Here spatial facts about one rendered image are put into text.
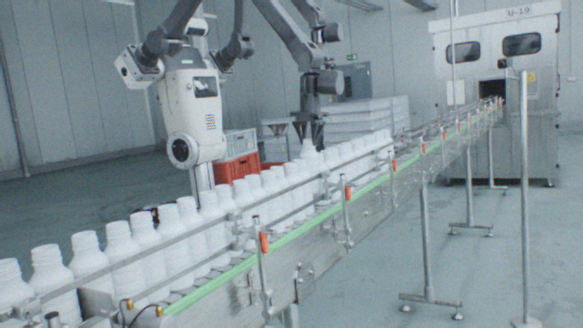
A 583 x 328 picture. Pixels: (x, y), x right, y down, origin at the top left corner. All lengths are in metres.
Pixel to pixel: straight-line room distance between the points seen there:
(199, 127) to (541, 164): 4.77
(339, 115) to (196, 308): 7.35
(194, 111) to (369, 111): 6.29
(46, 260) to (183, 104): 1.15
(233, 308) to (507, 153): 5.22
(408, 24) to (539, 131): 6.61
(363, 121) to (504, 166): 2.88
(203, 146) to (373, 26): 10.56
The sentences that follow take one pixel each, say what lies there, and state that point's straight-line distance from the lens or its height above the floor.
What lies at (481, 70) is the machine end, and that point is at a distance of 5.92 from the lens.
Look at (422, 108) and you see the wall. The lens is 11.75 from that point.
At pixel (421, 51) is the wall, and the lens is 11.75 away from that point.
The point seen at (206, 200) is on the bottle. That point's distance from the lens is 0.95.
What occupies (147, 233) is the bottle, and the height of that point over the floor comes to 1.13.
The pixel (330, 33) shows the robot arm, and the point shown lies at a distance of 1.77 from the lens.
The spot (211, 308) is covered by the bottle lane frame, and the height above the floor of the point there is 0.95.
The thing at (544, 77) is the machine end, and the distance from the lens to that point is 5.87.
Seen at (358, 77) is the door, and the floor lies 1.71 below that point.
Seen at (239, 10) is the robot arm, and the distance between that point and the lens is 2.00.
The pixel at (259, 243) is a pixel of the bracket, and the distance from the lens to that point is 0.95.
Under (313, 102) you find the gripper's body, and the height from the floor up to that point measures 1.32.
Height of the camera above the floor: 1.34
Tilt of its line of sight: 10 degrees down
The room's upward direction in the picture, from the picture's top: 6 degrees counter-clockwise
